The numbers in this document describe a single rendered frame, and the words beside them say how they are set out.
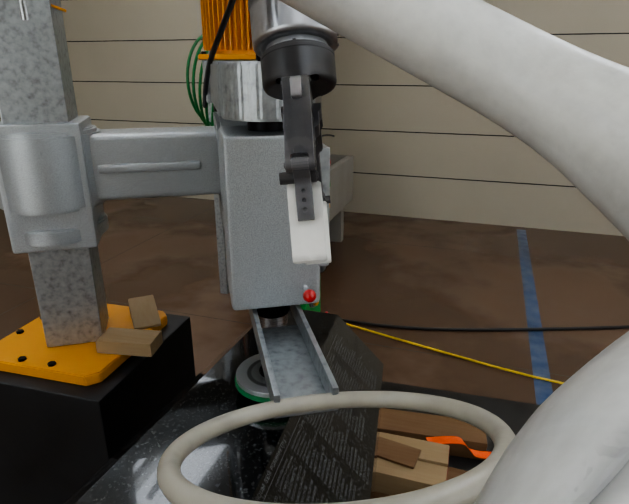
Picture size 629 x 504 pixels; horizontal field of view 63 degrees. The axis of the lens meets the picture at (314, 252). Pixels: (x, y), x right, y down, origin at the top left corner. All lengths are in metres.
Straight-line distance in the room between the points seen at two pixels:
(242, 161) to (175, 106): 6.02
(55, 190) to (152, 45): 5.59
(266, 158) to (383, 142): 5.04
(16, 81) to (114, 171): 0.37
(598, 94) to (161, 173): 1.61
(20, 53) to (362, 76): 4.72
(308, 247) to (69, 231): 1.47
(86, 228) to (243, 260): 0.77
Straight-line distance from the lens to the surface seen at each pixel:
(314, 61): 0.52
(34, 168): 1.80
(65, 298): 2.00
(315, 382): 1.08
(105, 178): 1.85
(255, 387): 1.43
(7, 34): 1.85
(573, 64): 0.35
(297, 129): 0.45
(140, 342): 1.90
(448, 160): 6.09
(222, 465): 1.30
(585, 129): 0.33
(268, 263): 1.23
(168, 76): 7.17
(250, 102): 1.13
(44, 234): 1.86
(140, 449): 1.38
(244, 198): 1.18
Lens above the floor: 1.73
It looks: 20 degrees down
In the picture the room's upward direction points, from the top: straight up
